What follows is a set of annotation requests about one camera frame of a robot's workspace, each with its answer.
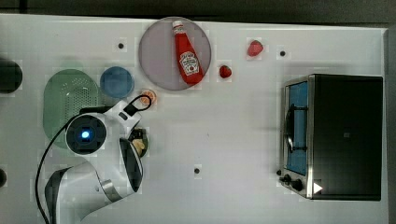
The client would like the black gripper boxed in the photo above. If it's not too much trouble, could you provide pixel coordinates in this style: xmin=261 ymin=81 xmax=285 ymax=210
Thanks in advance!
xmin=128 ymin=127 xmax=146 ymax=142

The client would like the yellow banana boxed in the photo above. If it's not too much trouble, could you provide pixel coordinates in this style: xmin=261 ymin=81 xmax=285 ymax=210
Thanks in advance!
xmin=132 ymin=139 xmax=146 ymax=156

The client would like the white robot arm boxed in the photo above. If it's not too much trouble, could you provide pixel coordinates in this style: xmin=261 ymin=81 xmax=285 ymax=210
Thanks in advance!
xmin=45 ymin=101 xmax=144 ymax=224

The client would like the green mug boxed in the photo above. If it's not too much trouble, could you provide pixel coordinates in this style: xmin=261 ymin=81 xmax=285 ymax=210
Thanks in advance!
xmin=138 ymin=128 xmax=149 ymax=158

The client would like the orange slice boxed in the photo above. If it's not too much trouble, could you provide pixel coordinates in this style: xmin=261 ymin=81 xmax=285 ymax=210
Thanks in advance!
xmin=140 ymin=90 xmax=157 ymax=105

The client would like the blue bowl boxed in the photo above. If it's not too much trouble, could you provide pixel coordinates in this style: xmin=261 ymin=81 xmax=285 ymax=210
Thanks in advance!
xmin=100 ymin=66 xmax=134 ymax=99

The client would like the green perforated colander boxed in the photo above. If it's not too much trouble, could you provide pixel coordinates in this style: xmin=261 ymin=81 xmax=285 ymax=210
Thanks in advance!
xmin=43 ymin=69 xmax=102 ymax=140

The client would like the red ketchup bottle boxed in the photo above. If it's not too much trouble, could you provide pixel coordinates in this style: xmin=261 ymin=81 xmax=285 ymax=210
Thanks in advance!
xmin=172 ymin=21 xmax=204 ymax=85

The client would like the purple round plate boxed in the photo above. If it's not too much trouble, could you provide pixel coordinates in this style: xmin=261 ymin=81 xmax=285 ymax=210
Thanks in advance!
xmin=138 ymin=17 xmax=211 ymax=91

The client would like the red strawberry near plate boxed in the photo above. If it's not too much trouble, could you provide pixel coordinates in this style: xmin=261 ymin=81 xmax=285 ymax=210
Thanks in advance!
xmin=219 ymin=65 xmax=232 ymax=78

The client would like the black round object left edge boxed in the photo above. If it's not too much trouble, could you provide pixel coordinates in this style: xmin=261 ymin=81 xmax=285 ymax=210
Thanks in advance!
xmin=0 ymin=59 xmax=22 ymax=93

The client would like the red strawberry far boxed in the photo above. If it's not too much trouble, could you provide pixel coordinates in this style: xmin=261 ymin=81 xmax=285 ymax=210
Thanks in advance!
xmin=247 ymin=40 xmax=263 ymax=57

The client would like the black toaster oven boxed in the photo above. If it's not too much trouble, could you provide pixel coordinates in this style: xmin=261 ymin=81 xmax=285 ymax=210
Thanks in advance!
xmin=276 ymin=74 xmax=384 ymax=201

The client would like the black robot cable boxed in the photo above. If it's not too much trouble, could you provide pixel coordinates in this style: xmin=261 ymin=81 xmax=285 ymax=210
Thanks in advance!
xmin=35 ymin=94 xmax=153 ymax=224

